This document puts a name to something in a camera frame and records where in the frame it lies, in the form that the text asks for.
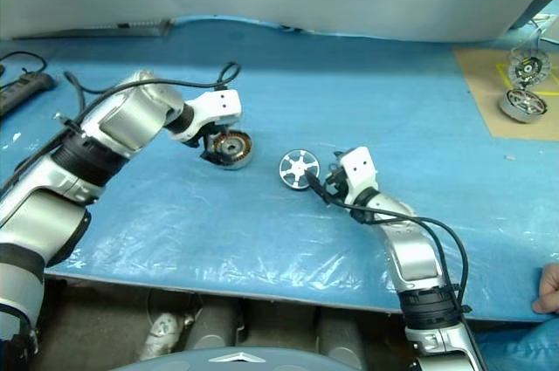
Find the black metal rail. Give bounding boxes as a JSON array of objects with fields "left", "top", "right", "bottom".
[{"left": 10, "top": 16, "right": 174, "bottom": 41}]

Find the black power strip cable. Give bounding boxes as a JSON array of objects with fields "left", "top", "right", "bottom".
[{"left": 0, "top": 51, "right": 48, "bottom": 76}]

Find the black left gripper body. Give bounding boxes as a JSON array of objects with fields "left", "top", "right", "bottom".
[{"left": 190, "top": 120, "right": 228, "bottom": 159}]

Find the grey rounded cylinder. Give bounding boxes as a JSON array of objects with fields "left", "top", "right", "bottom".
[
  {"left": 184, "top": 294, "right": 246, "bottom": 355},
  {"left": 313, "top": 306, "right": 367, "bottom": 371}
]

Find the silver assembled motor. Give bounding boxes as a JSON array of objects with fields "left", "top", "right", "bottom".
[{"left": 498, "top": 87, "right": 549, "bottom": 126}]

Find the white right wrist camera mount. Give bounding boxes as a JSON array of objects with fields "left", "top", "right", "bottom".
[{"left": 338, "top": 147, "right": 379, "bottom": 198}]

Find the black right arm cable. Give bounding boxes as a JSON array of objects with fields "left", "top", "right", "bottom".
[{"left": 321, "top": 190, "right": 472, "bottom": 316}]

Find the black power strip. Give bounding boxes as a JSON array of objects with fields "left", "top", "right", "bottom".
[{"left": 0, "top": 71, "right": 59, "bottom": 117}]

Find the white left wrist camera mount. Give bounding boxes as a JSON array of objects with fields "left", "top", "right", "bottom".
[{"left": 168, "top": 89, "right": 243, "bottom": 143}]

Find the open motor with black disc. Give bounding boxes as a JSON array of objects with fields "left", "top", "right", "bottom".
[{"left": 508, "top": 45, "right": 551, "bottom": 86}]

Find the person's bare hand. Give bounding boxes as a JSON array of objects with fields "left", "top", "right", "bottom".
[{"left": 532, "top": 262, "right": 559, "bottom": 315}]

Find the blue garment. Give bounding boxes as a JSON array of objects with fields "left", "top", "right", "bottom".
[{"left": 473, "top": 312, "right": 559, "bottom": 371}]

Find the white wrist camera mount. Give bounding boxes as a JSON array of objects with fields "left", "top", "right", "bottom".
[
  {"left": 338, "top": 147, "right": 379, "bottom": 198},
  {"left": 168, "top": 89, "right": 243, "bottom": 143}
]

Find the grey robot torso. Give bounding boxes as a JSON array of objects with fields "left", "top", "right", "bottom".
[{"left": 115, "top": 346, "right": 405, "bottom": 371}]

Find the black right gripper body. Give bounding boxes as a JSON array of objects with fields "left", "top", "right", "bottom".
[{"left": 321, "top": 165, "right": 352, "bottom": 203}]

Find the brown cardboard sheet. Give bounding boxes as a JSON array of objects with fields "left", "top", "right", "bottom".
[{"left": 452, "top": 44, "right": 559, "bottom": 141}]

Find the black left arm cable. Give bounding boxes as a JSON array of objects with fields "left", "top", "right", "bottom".
[{"left": 0, "top": 61, "right": 243, "bottom": 191}]

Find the silver spoked rotor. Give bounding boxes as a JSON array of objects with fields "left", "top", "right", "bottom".
[{"left": 279, "top": 148, "right": 323, "bottom": 191}]

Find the motor housing with copper windings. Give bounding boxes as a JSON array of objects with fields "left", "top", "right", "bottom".
[{"left": 208, "top": 130, "right": 255, "bottom": 172}]

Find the white crumpled plastic bag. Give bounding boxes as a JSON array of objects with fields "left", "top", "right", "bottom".
[{"left": 138, "top": 311, "right": 196, "bottom": 364}]

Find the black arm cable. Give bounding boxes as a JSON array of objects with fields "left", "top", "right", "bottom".
[
  {"left": 0, "top": 61, "right": 243, "bottom": 191},
  {"left": 321, "top": 190, "right": 472, "bottom": 316}
]

